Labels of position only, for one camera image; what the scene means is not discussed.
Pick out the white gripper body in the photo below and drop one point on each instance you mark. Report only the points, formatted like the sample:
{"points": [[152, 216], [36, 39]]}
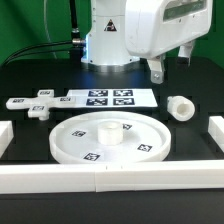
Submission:
{"points": [[154, 27]]}

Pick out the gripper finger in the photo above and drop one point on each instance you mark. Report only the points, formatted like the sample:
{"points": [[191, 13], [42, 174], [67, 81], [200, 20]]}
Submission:
{"points": [[156, 66], [185, 52]]}

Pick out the white round table top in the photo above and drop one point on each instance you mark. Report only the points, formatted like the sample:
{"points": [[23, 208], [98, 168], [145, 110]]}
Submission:
{"points": [[109, 137]]}

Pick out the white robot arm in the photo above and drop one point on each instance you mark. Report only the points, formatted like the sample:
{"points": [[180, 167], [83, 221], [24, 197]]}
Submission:
{"points": [[123, 32]]}

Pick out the white marker sheet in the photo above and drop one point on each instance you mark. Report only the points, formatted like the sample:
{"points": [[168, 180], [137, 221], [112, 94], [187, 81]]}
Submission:
{"points": [[113, 98]]}

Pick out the white right fence block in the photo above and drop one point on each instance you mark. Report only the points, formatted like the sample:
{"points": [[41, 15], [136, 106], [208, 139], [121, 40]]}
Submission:
{"points": [[216, 130]]}

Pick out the white fence block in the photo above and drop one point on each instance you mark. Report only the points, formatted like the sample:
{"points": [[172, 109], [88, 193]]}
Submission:
{"points": [[6, 135], [216, 130]]}

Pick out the white front fence bar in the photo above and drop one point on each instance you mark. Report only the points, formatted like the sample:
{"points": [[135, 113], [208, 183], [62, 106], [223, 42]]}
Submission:
{"points": [[17, 179]]}

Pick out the white cross-shaped table base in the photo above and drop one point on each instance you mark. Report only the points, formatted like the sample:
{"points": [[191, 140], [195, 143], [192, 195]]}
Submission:
{"points": [[39, 106]]}

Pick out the white left fence block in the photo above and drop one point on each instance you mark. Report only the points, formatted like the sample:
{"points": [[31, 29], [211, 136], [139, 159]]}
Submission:
{"points": [[6, 135]]}

